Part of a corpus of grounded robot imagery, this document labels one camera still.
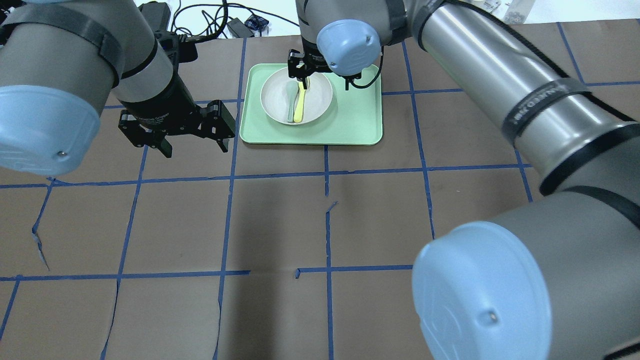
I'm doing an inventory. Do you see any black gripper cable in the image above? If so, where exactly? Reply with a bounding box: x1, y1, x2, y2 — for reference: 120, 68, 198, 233
350, 47, 386, 90

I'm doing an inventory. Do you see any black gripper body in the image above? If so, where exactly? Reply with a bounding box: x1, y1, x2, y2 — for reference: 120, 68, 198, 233
286, 38, 338, 82
118, 75, 236, 148

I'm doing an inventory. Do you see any black power adapter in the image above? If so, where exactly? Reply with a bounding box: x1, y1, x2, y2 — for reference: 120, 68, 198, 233
226, 18, 255, 39

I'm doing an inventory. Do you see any pale green spoon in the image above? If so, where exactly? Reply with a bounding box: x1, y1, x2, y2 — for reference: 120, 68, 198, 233
285, 80, 299, 123

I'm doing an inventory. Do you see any yellow plastic fork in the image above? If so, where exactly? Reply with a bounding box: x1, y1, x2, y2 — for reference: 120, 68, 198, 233
292, 82, 307, 124

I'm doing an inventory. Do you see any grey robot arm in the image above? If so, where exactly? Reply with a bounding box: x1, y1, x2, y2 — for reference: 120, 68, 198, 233
0, 0, 236, 177
326, 4, 639, 360

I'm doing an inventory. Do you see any light green tray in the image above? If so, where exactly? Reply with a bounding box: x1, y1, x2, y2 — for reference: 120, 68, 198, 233
239, 63, 383, 146

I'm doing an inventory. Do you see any white round plate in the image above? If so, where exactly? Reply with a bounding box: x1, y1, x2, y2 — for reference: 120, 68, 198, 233
260, 68, 334, 126

